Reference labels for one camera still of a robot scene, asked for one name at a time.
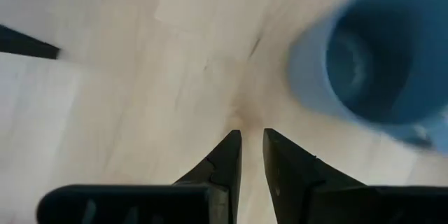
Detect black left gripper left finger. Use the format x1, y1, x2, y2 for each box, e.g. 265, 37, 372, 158
36, 129, 243, 224

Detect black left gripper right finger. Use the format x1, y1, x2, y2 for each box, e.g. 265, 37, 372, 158
262, 127, 448, 224

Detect light blue mug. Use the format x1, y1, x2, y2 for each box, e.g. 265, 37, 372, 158
286, 0, 448, 155

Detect wooden shelf black metal frame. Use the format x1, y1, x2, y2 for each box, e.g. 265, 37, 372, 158
0, 23, 62, 61

